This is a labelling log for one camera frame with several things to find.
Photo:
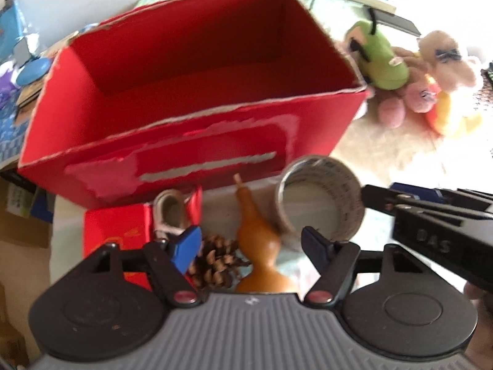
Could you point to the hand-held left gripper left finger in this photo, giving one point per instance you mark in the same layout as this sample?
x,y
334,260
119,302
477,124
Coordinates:
x,y
188,248

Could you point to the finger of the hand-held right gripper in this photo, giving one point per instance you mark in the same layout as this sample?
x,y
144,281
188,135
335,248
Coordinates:
x,y
416,189
385,198

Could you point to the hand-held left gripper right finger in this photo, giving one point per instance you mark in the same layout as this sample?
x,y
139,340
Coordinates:
x,y
314,244

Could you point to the pine cone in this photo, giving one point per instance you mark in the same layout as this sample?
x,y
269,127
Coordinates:
x,y
215,258

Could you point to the printed tape roll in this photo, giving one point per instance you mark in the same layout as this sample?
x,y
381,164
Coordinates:
x,y
346,204

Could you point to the small shoe with red ribbon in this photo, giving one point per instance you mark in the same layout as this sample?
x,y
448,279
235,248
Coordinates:
x,y
169,208

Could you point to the brown gourd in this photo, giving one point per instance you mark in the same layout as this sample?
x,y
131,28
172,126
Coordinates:
x,y
256,239

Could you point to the small red gift box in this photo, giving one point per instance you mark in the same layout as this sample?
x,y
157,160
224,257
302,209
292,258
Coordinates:
x,y
111,227

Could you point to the large red cardboard box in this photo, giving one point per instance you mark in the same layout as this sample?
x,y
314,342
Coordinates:
x,y
96,131

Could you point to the person's right hand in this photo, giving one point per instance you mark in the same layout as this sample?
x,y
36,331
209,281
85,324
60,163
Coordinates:
x,y
483,316

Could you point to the yellow plush toy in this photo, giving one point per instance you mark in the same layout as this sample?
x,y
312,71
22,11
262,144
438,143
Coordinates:
x,y
454,115

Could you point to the pink plush toy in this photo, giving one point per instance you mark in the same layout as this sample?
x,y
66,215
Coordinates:
x,y
393,108

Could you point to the green plush toy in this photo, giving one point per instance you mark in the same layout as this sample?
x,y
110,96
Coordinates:
x,y
381,57

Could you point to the cardboard boxes on floor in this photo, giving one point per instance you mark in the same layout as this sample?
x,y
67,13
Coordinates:
x,y
23,216

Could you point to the black smartphone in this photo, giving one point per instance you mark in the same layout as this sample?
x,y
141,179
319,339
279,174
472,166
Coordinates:
x,y
400,21

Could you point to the blue checked cloth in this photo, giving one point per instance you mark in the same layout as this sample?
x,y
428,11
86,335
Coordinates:
x,y
11,131

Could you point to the stack of books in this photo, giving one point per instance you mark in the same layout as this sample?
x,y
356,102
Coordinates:
x,y
29,100

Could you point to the blue glasses case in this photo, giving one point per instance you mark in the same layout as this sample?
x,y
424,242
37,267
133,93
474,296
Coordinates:
x,y
32,71

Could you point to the purple toy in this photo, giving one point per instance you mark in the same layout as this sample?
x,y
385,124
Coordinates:
x,y
7,84

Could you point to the small standing mirror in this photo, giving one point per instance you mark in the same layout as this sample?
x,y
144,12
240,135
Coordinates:
x,y
22,52

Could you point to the blue plastic package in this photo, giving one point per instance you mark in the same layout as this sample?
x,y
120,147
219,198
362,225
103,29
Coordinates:
x,y
9,27

